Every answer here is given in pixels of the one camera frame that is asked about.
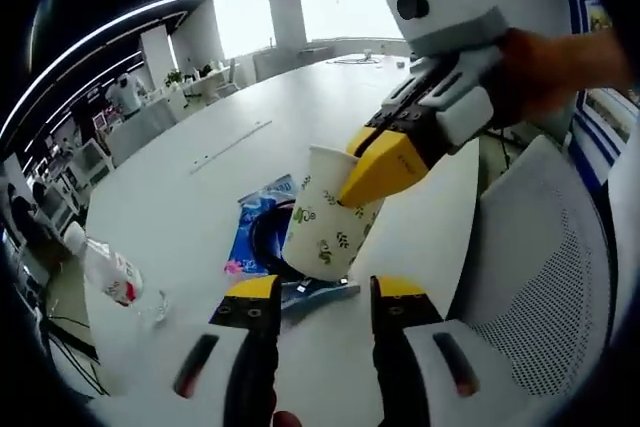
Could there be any white table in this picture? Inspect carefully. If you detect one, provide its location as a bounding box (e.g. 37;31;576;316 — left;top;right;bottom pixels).
82;52;481;427

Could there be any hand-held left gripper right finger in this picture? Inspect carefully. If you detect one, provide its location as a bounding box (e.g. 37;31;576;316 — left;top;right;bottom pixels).
369;274;551;427

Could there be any person's left hand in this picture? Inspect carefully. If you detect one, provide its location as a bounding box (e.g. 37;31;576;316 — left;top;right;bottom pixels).
272;409;304;427

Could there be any long curved ceiling light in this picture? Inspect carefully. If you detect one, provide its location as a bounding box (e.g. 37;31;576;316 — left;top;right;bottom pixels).
0;0;211;138

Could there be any grey partition panel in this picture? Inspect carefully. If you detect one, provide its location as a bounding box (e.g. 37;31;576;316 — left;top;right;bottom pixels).
107;96;179;166

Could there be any blue white wall poster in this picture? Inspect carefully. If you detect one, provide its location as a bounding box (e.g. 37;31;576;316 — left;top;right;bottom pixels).
567;0;640;188

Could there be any leaf print paper cup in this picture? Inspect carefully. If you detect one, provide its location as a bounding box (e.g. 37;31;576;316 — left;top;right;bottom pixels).
282;144;386;282

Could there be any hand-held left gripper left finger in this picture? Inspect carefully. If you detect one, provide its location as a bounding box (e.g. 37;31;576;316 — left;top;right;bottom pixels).
87;274;282;427

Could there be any long white strip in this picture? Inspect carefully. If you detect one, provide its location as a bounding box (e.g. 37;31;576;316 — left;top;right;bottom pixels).
188;120;274;176

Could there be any black cable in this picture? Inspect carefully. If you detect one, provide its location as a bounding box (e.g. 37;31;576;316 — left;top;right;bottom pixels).
249;199;351;294

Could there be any grey mesh office chair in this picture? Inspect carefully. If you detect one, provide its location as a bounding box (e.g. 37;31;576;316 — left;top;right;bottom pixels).
444;134;626;427

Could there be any large light blue packet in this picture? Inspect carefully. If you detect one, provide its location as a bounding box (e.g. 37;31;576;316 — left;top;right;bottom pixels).
237;174;361;311

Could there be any person's right hand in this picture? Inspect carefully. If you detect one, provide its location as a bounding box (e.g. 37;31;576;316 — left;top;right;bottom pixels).
492;26;586;131

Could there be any clear plastic bottle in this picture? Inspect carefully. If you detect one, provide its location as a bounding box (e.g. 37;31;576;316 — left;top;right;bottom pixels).
63;221;171;323

